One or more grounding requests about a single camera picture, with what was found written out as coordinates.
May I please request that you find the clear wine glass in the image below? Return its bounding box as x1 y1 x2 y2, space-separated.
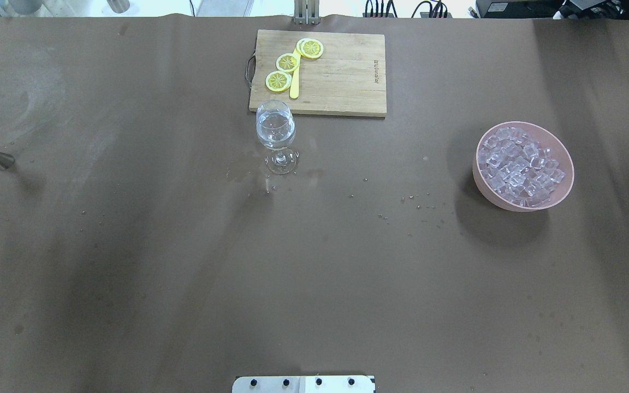
256 99 299 176

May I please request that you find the pink bowl of ice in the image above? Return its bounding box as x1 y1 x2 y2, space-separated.
472 121 574 212

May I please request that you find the yellow plastic knife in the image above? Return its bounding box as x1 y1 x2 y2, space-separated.
289 48 301 100

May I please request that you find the lemon slice bottom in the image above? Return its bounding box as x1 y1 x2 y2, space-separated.
264 70 292 93

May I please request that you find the lemon slice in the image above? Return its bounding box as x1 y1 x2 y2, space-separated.
264 70 292 93
275 52 300 74
295 38 324 59

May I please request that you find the wooden cutting board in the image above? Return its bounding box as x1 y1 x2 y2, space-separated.
249 29 388 118

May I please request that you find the lemon slice middle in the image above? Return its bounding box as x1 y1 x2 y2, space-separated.
275 52 300 74

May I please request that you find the lemon slice top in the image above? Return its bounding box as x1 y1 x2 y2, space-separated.
295 38 324 59

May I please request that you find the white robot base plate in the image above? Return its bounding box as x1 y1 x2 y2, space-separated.
232 375 377 392

